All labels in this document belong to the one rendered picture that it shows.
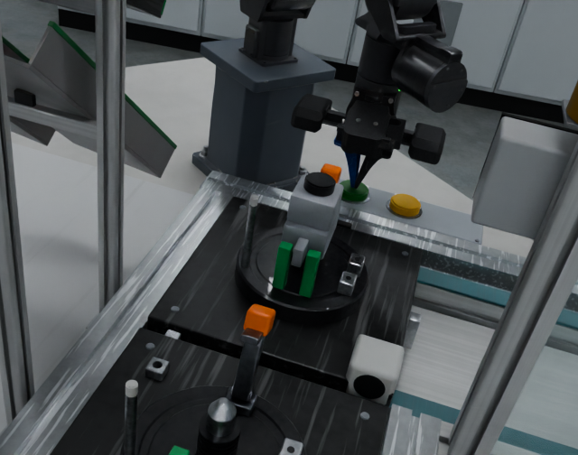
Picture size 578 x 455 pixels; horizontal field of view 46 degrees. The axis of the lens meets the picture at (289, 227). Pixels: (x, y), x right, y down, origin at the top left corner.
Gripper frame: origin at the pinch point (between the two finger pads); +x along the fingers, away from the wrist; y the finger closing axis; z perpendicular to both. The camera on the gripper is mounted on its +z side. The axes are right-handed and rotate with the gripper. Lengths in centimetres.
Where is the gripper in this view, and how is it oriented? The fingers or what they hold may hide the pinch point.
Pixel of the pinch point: (359, 163)
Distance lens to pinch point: 88.7
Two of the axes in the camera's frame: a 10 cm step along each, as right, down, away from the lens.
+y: 9.5, 2.7, -1.4
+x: -1.5, 8.1, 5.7
